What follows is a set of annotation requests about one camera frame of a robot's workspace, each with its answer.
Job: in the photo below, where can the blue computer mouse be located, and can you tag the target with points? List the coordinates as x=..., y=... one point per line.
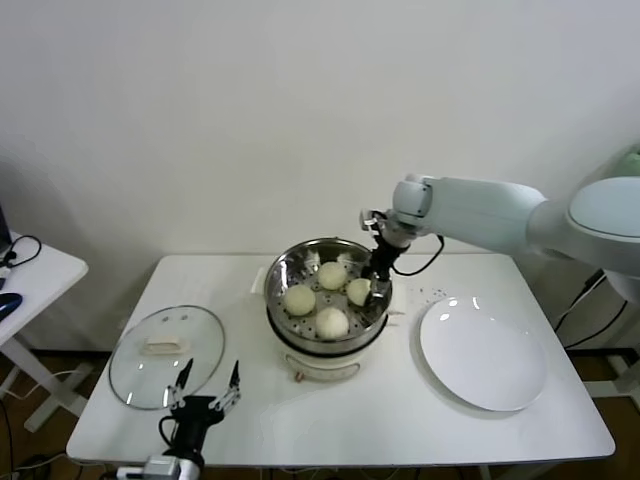
x=10, y=301

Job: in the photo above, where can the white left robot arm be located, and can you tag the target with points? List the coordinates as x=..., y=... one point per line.
x=191, y=470

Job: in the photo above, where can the white electric cooker base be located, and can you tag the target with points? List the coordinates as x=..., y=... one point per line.
x=325, y=362

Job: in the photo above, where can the steel perforated steamer basket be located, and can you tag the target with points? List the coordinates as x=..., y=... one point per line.
x=280, y=270

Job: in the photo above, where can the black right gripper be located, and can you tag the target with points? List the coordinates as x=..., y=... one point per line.
x=384, y=260

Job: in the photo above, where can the white steamed baozi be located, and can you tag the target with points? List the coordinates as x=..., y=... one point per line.
x=332, y=275
x=331, y=323
x=357, y=291
x=299, y=300

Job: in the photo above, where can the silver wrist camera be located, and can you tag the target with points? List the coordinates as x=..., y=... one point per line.
x=370, y=220
x=162, y=467

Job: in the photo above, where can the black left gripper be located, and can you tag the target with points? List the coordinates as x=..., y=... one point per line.
x=195, y=425

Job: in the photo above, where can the glass pot lid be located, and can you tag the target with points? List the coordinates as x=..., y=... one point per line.
x=170, y=345

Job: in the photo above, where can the white side table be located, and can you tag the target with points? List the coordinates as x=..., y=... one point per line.
x=45, y=280

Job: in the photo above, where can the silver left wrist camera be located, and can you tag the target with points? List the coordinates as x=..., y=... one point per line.
x=162, y=467

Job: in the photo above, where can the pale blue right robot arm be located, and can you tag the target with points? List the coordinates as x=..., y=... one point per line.
x=480, y=210

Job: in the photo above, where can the dark laptop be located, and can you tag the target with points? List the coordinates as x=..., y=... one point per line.
x=3, y=225

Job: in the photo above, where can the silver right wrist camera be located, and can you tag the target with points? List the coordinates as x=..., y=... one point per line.
x=370, y=220

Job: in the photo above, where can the pale green box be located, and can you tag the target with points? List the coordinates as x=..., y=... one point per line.
x=631, y=160

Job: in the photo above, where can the white round plate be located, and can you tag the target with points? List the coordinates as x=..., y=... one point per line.
x=480, y=355

